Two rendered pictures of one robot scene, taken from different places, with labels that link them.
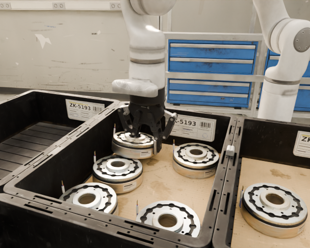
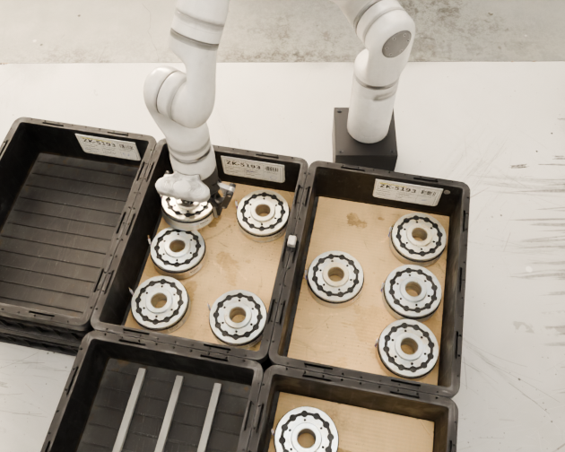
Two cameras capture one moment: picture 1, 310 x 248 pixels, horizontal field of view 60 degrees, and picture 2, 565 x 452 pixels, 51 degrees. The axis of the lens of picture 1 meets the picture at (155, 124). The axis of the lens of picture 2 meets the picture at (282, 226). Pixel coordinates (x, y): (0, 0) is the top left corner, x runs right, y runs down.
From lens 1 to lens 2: 0.68 m
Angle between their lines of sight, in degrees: 36
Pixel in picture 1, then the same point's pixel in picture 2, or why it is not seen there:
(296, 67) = (390, 71)
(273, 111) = (365, 115)
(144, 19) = not seen: hidden behind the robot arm
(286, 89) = (378, 94)
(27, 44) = not seen: outside the picture
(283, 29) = (369, 30)
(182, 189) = (250, 260)
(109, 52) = not seen: outside the picture
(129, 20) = (161, 123)
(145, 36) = (185, 143)
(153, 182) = (219, 255)
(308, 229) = (364, 293)
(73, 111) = (90, 146)
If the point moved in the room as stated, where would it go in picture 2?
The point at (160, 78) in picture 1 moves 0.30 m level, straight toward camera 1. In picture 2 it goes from (210, 167) to (224, 337)
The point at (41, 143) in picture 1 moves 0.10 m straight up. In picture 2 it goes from (65, 202) to (47, 174)
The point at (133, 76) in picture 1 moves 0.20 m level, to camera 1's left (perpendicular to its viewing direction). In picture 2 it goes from (178, 169) to (56, 186)
